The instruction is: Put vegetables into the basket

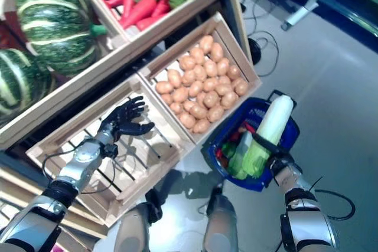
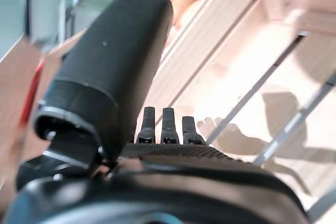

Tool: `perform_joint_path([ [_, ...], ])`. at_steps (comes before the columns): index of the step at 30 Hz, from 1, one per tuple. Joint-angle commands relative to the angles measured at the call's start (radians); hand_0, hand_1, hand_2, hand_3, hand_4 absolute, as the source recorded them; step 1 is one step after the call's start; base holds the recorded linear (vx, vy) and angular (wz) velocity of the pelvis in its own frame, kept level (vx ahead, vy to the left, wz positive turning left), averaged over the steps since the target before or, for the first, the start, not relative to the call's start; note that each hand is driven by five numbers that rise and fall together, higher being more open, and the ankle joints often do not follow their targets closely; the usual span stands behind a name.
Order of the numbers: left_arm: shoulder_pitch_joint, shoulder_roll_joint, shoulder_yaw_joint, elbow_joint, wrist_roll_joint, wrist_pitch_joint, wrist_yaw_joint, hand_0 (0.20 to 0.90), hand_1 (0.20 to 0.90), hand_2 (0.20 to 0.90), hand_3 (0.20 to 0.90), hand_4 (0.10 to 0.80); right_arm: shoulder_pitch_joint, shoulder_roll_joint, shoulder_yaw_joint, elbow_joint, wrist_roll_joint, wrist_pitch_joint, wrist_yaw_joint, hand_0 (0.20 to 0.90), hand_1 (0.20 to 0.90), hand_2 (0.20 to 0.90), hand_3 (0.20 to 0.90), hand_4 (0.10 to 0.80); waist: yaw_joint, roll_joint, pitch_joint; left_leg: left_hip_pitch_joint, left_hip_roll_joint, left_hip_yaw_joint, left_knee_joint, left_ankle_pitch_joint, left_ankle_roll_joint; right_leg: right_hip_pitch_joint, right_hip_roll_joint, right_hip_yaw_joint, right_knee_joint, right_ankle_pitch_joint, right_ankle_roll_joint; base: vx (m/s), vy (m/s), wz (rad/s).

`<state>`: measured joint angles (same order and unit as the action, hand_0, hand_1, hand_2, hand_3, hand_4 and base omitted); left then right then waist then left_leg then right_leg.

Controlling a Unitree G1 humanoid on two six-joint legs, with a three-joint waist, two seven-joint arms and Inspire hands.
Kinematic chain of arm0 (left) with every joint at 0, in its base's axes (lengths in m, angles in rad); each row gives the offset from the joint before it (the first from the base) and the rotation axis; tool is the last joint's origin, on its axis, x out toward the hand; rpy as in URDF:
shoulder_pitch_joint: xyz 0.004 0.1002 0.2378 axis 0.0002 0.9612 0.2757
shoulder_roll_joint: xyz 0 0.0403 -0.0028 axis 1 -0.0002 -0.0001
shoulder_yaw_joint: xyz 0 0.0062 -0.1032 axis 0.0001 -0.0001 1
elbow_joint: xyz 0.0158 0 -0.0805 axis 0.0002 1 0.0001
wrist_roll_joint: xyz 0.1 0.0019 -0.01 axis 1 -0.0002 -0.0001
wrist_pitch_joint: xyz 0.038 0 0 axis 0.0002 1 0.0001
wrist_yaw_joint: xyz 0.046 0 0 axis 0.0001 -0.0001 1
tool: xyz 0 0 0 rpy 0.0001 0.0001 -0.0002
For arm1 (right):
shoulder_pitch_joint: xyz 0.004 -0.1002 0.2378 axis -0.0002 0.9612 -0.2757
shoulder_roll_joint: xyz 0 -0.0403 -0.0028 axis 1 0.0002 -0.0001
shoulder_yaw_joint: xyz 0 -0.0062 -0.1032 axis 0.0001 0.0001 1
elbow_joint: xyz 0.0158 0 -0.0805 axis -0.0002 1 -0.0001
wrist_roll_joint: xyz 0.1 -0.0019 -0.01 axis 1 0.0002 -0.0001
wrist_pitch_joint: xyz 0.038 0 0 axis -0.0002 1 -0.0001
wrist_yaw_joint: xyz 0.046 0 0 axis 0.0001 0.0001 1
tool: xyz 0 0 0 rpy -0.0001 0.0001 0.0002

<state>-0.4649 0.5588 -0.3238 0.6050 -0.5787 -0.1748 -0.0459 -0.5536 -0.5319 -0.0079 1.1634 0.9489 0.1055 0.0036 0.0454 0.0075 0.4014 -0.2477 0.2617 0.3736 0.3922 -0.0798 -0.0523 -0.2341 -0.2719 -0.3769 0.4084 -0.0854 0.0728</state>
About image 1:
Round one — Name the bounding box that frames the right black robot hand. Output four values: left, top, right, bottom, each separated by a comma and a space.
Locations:
267, 150, 295, 174

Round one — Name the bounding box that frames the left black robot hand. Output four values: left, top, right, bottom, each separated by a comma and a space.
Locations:
102, 96, 156, 143

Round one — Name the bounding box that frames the blue plastic shopping basket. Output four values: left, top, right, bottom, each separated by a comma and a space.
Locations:
201, 89, 299, 193

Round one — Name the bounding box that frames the red pepper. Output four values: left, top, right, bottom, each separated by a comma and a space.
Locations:
232, 126, 247, 142

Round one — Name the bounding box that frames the green bell pepper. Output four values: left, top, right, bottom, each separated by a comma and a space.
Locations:
221, 142, 237, 158

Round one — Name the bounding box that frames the wooden crate of pumpkins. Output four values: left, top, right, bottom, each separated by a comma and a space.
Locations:
0, 0, 139, 149

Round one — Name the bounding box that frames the slatted wooden cabbage crate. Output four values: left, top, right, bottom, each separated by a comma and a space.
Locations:
25, 73, 197, 229

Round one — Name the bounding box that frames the wooden crate of potatoes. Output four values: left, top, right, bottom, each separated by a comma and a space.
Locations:
137, 12, 263, 146

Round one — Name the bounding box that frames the robot right leg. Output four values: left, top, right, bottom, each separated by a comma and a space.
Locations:
203, 186, 239, 252

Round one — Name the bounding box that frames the robot leg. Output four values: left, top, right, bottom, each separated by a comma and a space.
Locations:
203, 186, 239, 252
113, 188, 163, 252

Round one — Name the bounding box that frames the robot left leg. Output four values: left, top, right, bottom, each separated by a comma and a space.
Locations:
113, 188, 163, 252

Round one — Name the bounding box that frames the green striped pumpkin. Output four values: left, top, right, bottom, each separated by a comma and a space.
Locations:
0, 48, 57, 123
11, 0, 109, 76

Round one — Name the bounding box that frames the black round floor object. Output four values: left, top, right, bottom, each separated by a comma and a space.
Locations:
247, 38, 262, 66

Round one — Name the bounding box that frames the wooden crate of carrots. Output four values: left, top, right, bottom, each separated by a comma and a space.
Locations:
69, 0, 242, 43

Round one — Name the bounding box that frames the wooden display stand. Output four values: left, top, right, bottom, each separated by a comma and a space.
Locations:
0, 0, 253, 182

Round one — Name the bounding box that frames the white desk leg with caster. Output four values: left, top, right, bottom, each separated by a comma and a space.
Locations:
280, 0, 340, 31

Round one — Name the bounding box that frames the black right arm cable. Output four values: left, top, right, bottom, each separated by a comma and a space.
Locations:
312, 188, 357, 222

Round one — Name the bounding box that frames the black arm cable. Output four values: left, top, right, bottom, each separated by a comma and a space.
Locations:
312, 188, 357, 222
43, 145, 119, 195

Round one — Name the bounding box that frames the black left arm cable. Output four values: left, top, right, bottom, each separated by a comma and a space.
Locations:
43, 145, 119, 195

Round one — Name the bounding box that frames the black floor cable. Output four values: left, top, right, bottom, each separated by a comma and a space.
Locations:
240, 0, 280, 77

